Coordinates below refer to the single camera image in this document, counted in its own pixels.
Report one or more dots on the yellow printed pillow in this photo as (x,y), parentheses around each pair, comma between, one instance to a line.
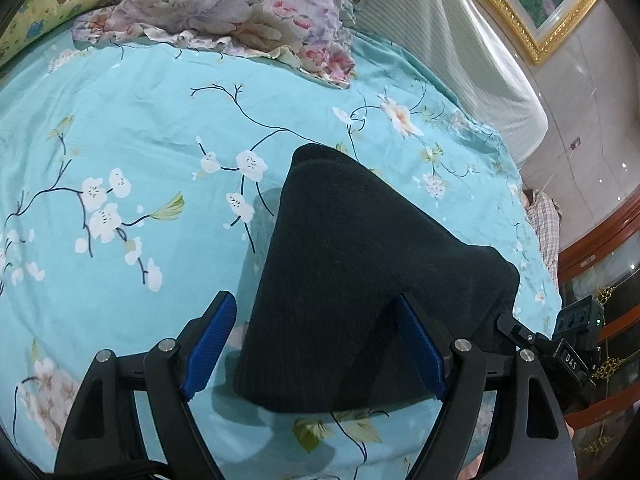
(45,5)

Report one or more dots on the striped beige headboard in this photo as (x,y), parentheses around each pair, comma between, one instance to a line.
(450,60)

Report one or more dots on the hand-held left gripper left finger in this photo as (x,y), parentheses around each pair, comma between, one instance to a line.
(210,347)

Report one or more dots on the pink floral ruffled pillow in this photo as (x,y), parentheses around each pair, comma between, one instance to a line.
(225,5)

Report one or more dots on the wooden glass cabinet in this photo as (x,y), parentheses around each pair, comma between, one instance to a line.
(620,280)

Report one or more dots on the teal floral bed sheet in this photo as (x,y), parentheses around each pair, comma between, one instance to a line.
(125,135)

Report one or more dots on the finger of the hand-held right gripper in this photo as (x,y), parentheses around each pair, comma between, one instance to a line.
(522,335)

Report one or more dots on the black pants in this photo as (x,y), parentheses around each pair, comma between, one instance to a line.
(350,260)

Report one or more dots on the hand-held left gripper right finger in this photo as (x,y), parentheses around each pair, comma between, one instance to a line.
(419,352)

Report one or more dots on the checked cloth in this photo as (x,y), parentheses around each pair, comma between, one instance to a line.
(547,230)

